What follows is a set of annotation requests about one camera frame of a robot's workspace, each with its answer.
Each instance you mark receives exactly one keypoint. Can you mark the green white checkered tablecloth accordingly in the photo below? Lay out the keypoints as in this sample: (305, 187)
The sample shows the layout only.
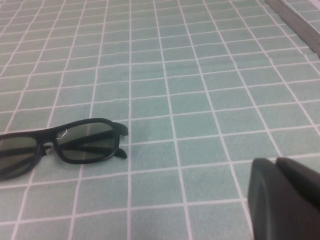
(175, 100)

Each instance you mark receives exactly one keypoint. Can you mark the grey metal rail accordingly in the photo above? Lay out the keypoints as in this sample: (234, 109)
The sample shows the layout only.
(300, 22)

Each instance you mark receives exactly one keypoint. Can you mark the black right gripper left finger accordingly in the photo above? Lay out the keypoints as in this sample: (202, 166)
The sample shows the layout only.
(272, 205)

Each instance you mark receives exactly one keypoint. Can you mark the black framed sunglasses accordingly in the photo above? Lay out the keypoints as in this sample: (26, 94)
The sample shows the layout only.
(85, 142)

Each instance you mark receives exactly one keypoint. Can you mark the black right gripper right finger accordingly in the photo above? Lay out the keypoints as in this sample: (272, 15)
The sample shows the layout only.
(302, 180)

